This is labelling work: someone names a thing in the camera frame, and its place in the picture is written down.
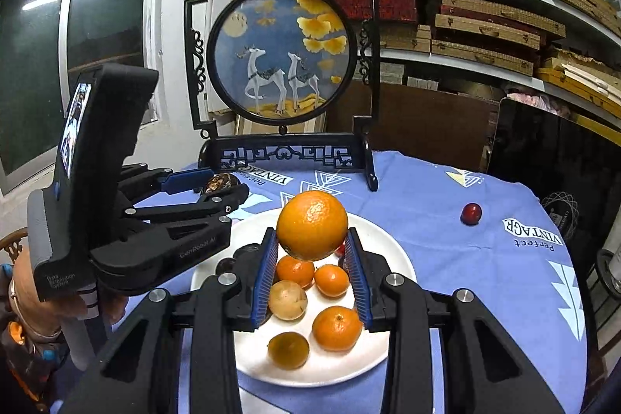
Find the round deer screen ornament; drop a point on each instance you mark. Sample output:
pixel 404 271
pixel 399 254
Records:
pixel 255 68

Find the yellow orange small fruit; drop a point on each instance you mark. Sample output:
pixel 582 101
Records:
pixel 288 350

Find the wooden chair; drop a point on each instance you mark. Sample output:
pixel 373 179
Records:
pixel 12 243

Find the person left hand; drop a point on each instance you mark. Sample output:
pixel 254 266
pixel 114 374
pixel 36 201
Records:
pixel 41 316

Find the tan round fruit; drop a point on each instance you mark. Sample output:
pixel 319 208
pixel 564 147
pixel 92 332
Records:
pixel 287 300

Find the shelf with stacked boxes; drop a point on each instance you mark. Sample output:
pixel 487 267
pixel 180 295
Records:
pixel 461 6

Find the orange tangerine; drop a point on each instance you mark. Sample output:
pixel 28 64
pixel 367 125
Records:
pixel 337 329

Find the blue patterned tablecloth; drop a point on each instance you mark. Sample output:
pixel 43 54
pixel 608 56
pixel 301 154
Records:
pixel 515 259

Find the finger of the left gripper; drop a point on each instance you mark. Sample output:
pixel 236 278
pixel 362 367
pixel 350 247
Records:
pixel 181 181
pixel 212 205

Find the phone on gripper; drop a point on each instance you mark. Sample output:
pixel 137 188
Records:
pixel 73 215

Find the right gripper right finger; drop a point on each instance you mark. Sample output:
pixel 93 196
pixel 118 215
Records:
pixel 484 370

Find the white oval plate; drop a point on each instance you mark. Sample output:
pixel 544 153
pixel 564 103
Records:
pixel 322 368

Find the small red plum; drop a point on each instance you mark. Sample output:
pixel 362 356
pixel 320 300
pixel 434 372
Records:
pixel 471 214

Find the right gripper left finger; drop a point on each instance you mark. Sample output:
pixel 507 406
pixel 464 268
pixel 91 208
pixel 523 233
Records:
pixel 137 371

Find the dark mangosteen front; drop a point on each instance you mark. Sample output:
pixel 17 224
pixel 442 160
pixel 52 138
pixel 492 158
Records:
pixel 219 182

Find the large orange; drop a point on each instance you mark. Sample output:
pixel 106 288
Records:
pixel 312 225

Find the window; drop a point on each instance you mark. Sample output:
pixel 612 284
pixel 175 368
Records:
pixel 45 45

